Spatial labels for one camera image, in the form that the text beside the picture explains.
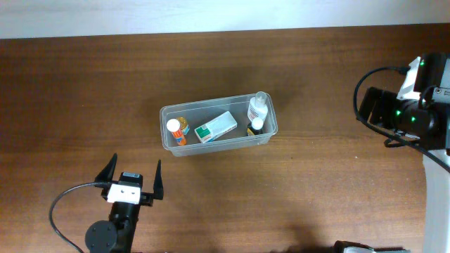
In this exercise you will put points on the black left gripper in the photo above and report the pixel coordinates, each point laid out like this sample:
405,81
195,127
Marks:
148,197

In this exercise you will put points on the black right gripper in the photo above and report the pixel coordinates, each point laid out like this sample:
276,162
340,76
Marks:
373,106

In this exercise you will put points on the orange tube white cap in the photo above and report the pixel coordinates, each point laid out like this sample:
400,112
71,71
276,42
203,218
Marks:
174,127

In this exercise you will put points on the small jar gold lid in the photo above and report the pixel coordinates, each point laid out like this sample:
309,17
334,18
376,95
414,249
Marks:
184,126

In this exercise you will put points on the white green medicine box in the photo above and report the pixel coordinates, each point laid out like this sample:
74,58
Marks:
216,127

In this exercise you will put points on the dark bottle white cap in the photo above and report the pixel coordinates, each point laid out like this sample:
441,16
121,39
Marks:
255,127

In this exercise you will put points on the white plastic bottle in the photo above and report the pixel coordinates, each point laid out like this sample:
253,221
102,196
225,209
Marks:
258,107

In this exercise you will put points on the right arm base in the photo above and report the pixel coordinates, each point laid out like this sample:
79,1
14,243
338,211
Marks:
354,247

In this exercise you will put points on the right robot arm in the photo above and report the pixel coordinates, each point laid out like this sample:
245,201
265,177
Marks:
432,82

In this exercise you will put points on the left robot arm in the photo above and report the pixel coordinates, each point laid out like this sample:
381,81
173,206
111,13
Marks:
116,234

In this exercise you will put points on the clear plastic container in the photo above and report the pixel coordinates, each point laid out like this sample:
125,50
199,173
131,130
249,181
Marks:
199,112

